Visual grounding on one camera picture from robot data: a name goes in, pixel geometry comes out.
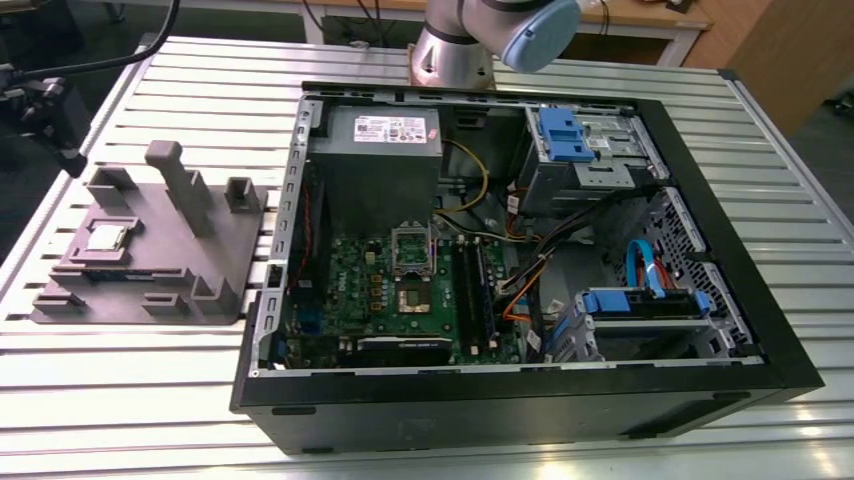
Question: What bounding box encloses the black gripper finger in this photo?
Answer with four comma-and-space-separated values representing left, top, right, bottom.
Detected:
46, 124, 90, 179

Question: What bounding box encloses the silver square CPU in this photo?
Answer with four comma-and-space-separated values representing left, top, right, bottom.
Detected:
84, 223, 133, 251

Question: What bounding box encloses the CPU socket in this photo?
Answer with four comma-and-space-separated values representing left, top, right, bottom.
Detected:
395, 277, 442, 317

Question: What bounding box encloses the grey plastic parts rack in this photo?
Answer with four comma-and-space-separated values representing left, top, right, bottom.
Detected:
30, 139, 273, 326

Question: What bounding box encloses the dark RAM stick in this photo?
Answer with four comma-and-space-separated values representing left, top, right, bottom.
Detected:
56, 268, 183, 282

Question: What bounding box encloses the grey power supply unit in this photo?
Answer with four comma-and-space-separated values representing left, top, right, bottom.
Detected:
310, 105, 446, 236

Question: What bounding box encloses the green motherboard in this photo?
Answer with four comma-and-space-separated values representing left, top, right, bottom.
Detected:
283, 234, 529, 369

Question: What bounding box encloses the black graphics card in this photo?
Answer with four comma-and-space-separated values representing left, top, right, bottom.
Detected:
339, 333, 455, 369

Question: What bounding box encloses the black RAM slot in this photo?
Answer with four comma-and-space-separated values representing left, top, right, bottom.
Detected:
473, 238, 501, 350
453, 238, 483, 354

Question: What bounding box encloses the blue plastic drive carrier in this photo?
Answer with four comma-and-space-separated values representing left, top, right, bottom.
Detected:
537, 107, 596, 164

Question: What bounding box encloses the black open PC case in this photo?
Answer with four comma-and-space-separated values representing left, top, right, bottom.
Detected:
230, 80, 828, 456

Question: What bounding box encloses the grey metal drive cage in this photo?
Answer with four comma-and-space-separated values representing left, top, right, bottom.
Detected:
519, 104, 673, 216

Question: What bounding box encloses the blue disk carrier with disk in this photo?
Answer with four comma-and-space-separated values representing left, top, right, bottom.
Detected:
580, 288, 713, 319

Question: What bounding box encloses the wooden desk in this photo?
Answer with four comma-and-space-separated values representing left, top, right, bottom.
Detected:
573, 0, 713, 66

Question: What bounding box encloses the grey metal disk bay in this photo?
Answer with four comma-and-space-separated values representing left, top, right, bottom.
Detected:
546, 287, 756, 364

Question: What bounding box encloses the wooden cabinet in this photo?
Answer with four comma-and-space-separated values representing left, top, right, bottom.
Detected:
686, 0, 854, 136

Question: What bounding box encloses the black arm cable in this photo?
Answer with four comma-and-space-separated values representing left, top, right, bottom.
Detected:
12, 0, 183, 81

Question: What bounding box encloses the white table frame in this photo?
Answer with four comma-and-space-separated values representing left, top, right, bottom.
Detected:
86, 0, 429, 46

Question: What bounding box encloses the yellow wire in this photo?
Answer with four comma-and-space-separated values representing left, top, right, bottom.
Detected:
437, 139, 491, 215

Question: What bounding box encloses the orange wire bundle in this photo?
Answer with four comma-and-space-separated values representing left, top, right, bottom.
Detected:
499, 259, 556, 322

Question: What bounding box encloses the black cable bundle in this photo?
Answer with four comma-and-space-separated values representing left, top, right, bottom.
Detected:
499, 184, 669, 296

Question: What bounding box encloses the blue data wire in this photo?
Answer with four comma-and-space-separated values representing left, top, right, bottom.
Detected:
626, 238, 676, 300

